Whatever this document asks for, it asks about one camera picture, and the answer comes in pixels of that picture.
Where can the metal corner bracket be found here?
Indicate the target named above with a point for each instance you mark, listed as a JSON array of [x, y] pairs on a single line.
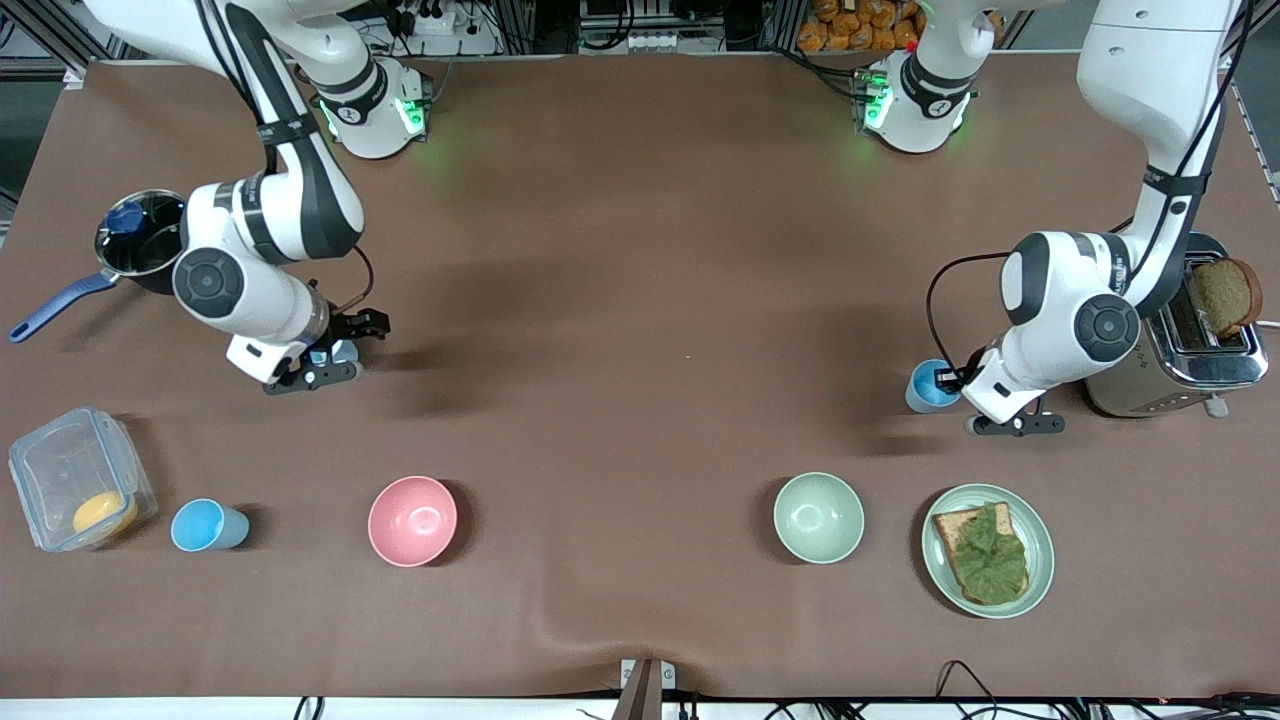
[[77, 77]]

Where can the green plate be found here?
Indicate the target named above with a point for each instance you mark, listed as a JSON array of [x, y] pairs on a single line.
[[1040, 550]]

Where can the green bowl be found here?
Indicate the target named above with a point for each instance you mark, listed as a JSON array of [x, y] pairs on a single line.
[[818, 518]]

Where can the white socket strip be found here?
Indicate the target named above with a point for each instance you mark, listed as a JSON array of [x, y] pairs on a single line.
[[660, 42]]

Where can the clear plastic food container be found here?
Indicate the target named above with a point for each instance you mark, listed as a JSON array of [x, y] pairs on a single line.
[[60, 470]]

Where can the small blue object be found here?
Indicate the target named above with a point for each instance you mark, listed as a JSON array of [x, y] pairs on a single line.
[[127, 218]]

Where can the green lettuce leaf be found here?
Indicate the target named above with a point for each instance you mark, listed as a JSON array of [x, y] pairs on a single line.
[[990, 560]]

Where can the toast bread slice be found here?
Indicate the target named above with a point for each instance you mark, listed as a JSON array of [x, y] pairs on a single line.
[[950, 525]]

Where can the white power strip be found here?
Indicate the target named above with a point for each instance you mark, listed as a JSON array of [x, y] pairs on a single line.
[[435, 20]]

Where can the metal table edge bracket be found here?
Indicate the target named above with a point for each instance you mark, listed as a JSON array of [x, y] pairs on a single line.
[[647, 690]]

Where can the orange round food piece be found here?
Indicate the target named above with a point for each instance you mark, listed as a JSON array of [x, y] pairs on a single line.
[[100, 512]]

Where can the brown bread slice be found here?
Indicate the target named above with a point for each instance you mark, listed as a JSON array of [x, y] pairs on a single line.
[[1225, 295]]

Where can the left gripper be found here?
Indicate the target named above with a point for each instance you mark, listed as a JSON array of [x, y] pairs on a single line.
[[962, 379]]

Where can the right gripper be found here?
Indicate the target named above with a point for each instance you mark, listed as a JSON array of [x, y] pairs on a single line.
[[349, 327]]

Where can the pale blue plastic cup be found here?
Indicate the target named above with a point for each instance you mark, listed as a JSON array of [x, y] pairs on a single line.
[[343, 352]]

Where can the bag of orange buns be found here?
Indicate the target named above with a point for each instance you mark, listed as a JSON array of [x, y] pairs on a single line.
[[850, 25]]

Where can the pink bowl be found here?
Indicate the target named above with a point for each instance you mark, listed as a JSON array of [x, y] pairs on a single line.
[[412, 520]]

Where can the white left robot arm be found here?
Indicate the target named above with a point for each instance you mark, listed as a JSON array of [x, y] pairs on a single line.
[[1150, 80]]

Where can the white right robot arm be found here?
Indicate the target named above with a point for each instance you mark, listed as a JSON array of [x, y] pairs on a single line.
[[290, 200]]

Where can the beige chrome toaster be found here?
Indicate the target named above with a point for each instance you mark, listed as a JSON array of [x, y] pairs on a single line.
[[1220, 365]]

